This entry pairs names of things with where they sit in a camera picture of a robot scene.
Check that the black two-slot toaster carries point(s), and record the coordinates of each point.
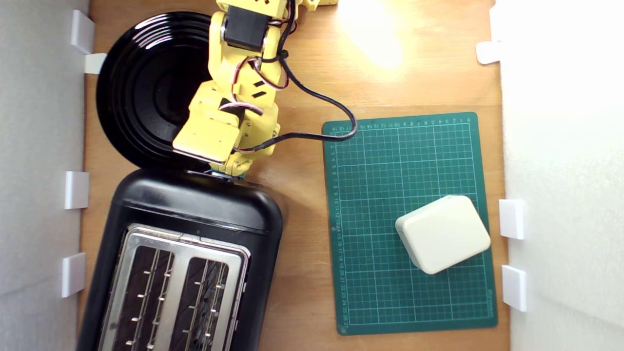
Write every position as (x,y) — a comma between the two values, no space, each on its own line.
(195,204)

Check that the black round plate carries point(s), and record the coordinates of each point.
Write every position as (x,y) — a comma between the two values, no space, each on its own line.
(146,87)

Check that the green cutting mat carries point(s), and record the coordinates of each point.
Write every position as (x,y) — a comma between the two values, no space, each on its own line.
(390,185)

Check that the white block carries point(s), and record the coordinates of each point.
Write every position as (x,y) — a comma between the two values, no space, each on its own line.
(443,234)

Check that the white wall clip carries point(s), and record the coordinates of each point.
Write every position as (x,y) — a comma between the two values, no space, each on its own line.
(514,287)
(487,52)
(83,31)
(73,274)
(512,219)
(95,63)
(77,190)

